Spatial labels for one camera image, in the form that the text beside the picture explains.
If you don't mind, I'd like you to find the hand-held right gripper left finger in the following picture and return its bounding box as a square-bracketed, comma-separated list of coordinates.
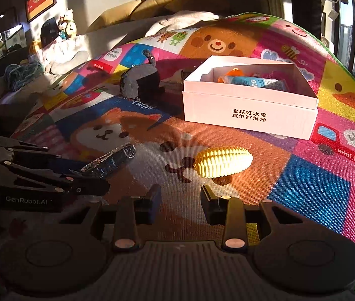
[60, 183, 163, 252]

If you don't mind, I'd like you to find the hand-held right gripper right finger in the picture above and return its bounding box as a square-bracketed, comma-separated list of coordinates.
[200, 184, 327, 251]

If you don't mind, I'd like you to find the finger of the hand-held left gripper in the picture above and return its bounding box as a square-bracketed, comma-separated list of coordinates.
[0, 135, 87, 174]
[0, 160, 111, 196]

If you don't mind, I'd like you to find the shiny foil bar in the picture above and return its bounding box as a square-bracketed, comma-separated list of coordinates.
[80, 142, 136, 179]

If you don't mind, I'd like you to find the yellow corn toy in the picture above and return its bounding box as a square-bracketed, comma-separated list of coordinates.
[194, 146, 254, 178]

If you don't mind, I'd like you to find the white cardboard box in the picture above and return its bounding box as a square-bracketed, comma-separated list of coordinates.
[182, 55, 320, 140]

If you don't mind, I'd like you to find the blue and white packet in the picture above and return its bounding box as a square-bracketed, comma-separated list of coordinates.
[229, 75, 288, 90]

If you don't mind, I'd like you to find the orange plastic toy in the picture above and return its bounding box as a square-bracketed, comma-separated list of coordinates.
[218, 68, 244, 84]

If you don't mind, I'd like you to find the colourful cartoon play mat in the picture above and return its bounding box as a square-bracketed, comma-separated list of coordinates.
[8, 12, 355, 292]

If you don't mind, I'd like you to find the blue knitted cloth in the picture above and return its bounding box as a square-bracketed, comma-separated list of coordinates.
[3, 61, 44, 91]

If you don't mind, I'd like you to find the white plush toy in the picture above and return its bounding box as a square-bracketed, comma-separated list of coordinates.
[28, 41, 89, 75]

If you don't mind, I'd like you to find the black plush toy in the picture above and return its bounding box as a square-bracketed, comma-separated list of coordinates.
[119, 48, 162, 99]

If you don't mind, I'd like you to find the dark blue bag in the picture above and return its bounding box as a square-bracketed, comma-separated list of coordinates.
[40, 18, 60, 46]

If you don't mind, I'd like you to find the small stuffed animal toy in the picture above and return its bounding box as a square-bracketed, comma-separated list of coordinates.
[56, 8, 78, 40]

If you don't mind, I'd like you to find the large yellow pillow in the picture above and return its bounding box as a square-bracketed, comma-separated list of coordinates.
[86, 0, 142, 32]

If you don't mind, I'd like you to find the white blanket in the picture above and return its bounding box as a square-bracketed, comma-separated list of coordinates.
[144, 10, 225, 36]

